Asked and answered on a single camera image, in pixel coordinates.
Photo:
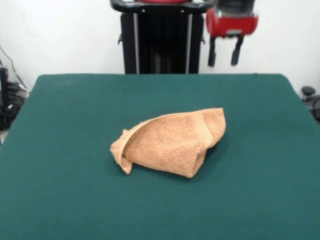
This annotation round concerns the black camera stand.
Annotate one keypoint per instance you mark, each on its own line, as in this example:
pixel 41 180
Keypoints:
pixel 3 82

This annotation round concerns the orange terry towel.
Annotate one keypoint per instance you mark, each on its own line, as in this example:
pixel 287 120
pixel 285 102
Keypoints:
pixel 170 145

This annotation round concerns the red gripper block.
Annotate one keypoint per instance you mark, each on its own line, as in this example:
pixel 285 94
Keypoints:
pixel 232 23

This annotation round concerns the dark green table cloth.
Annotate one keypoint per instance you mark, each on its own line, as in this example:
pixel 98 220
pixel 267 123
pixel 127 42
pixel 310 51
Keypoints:
pixel 75 187

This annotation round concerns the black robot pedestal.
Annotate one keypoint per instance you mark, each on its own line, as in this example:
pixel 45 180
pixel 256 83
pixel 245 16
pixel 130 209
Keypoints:
pixel 162 37

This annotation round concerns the office chair base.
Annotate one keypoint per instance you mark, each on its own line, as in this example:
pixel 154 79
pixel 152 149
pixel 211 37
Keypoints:
pixel 12 100
pixel 310 91

